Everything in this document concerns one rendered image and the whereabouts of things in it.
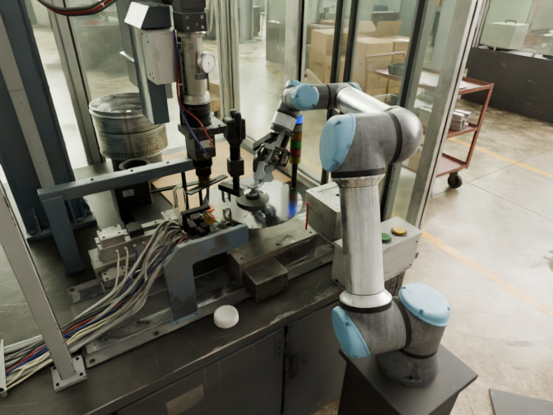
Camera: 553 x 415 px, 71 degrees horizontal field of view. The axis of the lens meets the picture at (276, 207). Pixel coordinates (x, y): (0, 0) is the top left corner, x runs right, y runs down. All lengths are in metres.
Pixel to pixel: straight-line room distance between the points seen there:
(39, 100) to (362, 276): 1.15
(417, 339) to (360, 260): 0.23
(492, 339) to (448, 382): 1.27
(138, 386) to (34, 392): 0.24
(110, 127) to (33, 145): 0.35
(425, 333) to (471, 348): 1.34
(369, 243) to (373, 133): 0.23
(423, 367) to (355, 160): 0.53
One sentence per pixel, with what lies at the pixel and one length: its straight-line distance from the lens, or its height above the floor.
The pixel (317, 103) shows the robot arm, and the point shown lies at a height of 1.27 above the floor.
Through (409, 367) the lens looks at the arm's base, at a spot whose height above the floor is 0.80.
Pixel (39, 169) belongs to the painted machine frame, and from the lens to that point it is 1.54.
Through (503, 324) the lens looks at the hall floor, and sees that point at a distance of 2.49.
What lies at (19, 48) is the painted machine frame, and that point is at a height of 1.39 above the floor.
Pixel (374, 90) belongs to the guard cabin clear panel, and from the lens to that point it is 1.42.
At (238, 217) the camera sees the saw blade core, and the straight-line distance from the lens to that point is 1.20.
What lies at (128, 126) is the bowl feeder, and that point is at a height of 1.05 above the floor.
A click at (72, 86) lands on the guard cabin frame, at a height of 1.13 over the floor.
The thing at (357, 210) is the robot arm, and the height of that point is 1.18.
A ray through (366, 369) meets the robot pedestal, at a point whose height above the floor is 0.75.
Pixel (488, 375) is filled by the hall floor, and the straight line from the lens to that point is 2.22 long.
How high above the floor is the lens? 1.61
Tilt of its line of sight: 32 degrees down
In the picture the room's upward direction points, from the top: 1 degrees clockwise
